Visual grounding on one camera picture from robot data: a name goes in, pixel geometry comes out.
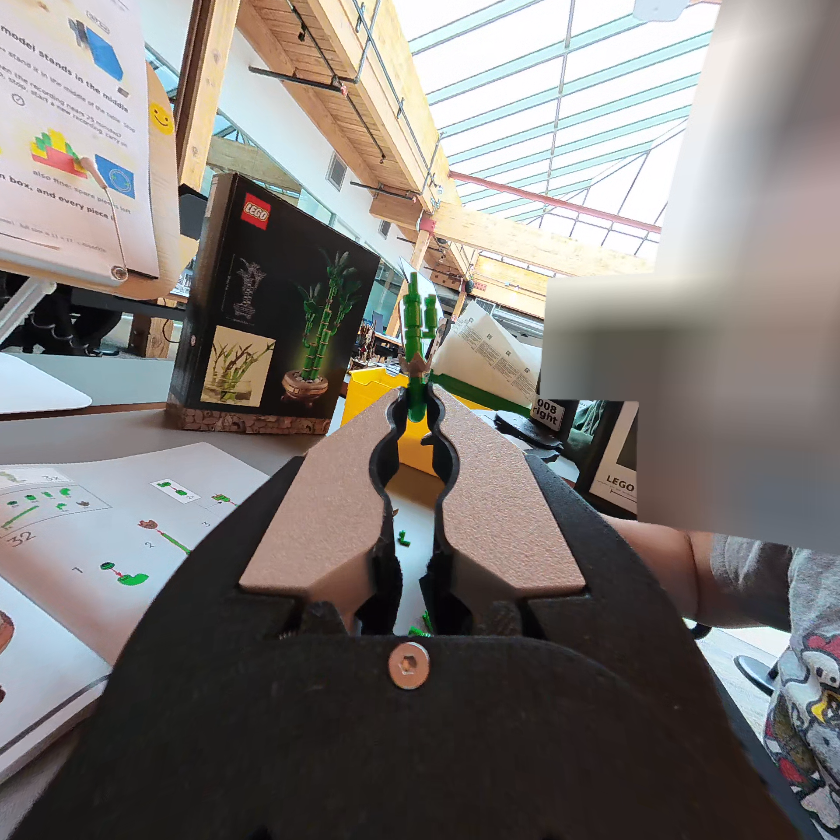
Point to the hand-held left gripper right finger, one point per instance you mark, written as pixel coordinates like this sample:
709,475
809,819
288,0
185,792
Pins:
505,525

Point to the green plastic bin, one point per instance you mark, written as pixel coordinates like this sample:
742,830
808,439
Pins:
485,394

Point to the yellow plastic bin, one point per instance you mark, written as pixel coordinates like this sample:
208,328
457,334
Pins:
367,394

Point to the wooden document board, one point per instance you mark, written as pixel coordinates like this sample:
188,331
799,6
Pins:
167,197

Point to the black lego set box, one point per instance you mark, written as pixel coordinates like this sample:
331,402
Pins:
275,315

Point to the white stand base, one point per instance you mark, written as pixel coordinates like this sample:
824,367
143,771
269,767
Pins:
39,387

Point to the green lego bamboo stem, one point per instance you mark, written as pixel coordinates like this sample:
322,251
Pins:
413,321

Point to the lego instruction booklet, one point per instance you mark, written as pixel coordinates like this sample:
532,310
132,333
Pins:
98,558

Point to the black framed marker sign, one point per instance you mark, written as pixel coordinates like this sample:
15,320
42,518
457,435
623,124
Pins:
613,472

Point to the printed instruction sheet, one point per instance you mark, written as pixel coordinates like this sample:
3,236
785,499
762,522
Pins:
65,98

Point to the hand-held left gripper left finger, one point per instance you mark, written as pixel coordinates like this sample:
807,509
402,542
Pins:
315,525

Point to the person's right forearm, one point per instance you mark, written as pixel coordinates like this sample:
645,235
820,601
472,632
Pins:
656,571

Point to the green lego pieces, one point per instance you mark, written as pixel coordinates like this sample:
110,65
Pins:
403,539

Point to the brown lego tree model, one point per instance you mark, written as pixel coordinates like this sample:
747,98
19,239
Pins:
366,341

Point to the person in grey shirt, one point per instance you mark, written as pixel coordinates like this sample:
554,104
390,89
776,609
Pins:
807,656

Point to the white paper bag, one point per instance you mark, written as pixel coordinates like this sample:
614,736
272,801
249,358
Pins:
485,348

